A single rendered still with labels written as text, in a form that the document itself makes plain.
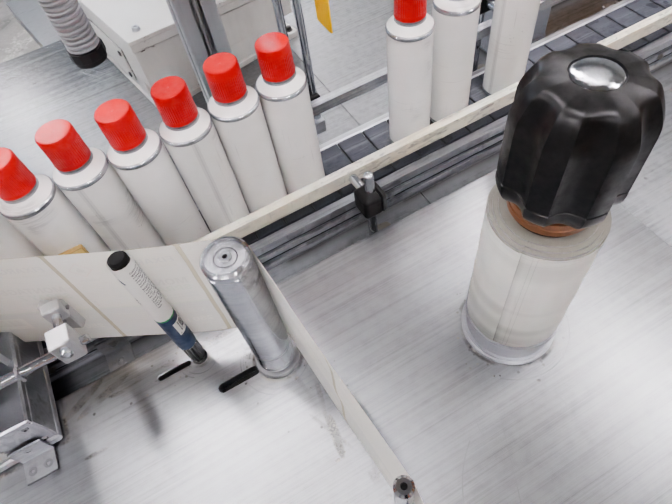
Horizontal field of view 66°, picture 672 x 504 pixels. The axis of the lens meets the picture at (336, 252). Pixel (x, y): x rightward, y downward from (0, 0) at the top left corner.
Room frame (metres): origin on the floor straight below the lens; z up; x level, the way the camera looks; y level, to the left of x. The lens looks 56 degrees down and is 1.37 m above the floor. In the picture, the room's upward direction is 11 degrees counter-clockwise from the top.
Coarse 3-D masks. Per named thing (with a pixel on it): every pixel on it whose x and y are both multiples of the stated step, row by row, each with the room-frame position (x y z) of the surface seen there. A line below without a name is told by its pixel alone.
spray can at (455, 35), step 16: (448, 0) 0.51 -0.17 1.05; (464, 0) 0.50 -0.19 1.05; (480, 0) 0.51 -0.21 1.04; (432, 16) 0.52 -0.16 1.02; (448, 16) 0.50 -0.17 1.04; (464, 16) 0.49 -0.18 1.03; (448, 32) 0.50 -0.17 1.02; (464, 32) 0.49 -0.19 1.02; (448, 48) 0.50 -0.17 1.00; (464, 48) 0.49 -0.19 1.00; (448, 64) 0.50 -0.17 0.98; (464, 64) 0.49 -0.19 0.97; (432, 80) 0.51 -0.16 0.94; (448, 80) 0.50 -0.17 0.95; (464, 80) 0.50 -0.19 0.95; (432, 96) 0.51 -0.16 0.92; (448, 96) 0.50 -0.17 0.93; (464, 96) 0.50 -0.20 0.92; (432, 112) 0.51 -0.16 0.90; (448, 112) 0.49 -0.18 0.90
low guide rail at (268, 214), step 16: (656, 16) 0.59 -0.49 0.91; (624, 32) 0.57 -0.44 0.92; (640, 32) 0.57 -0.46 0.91; (496, 96) 0.49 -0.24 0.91; (512, 96) 0.50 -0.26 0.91; (464, 112) 0.48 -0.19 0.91; (480, 112) 0.48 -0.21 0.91; (432, 128) 0.46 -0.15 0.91; (448, 128) 0.46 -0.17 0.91; (400, 144) 0.45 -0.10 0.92; (416, 144) 0.45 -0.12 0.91; (368, 160) 0.43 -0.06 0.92; (384, 160) 0.43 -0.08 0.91; (336, 176) 0.42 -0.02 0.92; (304, 192) 0.40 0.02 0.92; (320, 192) 0.40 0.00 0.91; (272, 208) 0.39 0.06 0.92; (288, 208) 0.39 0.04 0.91; (240, 224) 0.37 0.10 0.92; (256, 224) 0.38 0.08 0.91
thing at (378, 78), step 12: (552, 0) 0.61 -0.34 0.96; (480, 24) 0.58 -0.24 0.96; (480, 36) 0.57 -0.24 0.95; (384, 72) 0.52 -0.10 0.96; (348, 84) 0.51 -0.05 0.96; (360, 84) 0.51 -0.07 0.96; (372, 84) 0.51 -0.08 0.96; (324, 96) 0.50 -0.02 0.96; (336, 96) 0.50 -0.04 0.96; (348, 96) 0.50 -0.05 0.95; (312, 108) 0.49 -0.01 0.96; (324, 108) 0.49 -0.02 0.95
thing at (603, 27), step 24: (648, 0) 0.67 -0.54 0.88; (600, 24) 0.64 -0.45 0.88; (624, 24) 0.63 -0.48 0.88; (552, 48) 0.61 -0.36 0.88; (624, 48) 0.58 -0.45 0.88; (480, 96) 0.54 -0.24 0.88; (480, 120) 0.49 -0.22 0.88; (360, 144) 0.49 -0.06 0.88; (384, 144) 0.49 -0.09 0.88; (432, 144) 0.47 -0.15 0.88; (336, 168) 0.46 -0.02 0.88; (384, 168) 0.44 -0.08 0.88; (336, 192) 0.42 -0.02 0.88; (288, 216) 0.40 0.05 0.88
